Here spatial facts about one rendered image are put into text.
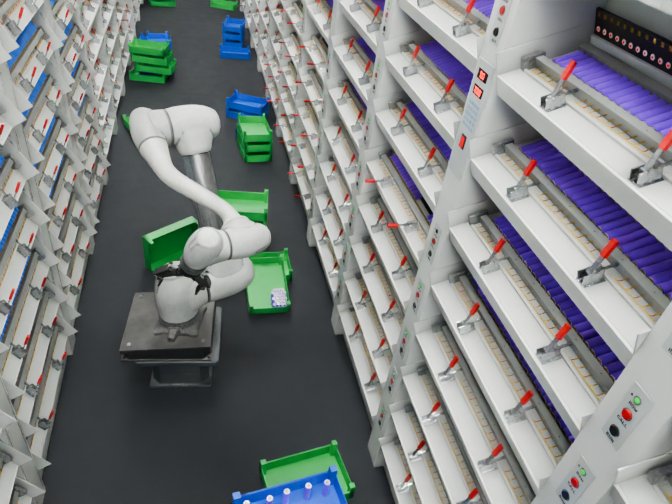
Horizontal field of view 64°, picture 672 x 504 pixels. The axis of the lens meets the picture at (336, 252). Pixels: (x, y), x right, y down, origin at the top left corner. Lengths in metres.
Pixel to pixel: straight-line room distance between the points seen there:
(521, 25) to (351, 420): 1.67
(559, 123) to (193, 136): 1.38
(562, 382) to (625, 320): 0.20
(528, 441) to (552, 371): 0.20
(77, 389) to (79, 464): 0.35
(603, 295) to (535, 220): 0.22
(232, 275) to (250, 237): 0.43
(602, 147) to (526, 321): 0.40
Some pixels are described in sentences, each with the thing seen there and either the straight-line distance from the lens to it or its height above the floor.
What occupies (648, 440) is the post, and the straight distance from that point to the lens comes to 0.95.
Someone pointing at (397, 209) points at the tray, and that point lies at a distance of 1.80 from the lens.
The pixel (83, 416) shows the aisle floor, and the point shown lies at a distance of 2.41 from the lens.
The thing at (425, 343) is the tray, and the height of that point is 0.76.
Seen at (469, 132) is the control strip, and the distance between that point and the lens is 1.32.
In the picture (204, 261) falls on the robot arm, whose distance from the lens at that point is 1.72.
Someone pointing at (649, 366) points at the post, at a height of 1.36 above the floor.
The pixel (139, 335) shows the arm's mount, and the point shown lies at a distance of 2.27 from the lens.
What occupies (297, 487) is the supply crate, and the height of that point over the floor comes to 0.42.
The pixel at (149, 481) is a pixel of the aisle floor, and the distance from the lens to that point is 2.20.
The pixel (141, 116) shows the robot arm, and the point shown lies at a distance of 2.08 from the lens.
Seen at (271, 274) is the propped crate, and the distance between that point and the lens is 2.82.
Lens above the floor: 1.91
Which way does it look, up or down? 37 degrees down
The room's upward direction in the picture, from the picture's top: 9 degrees clockwise
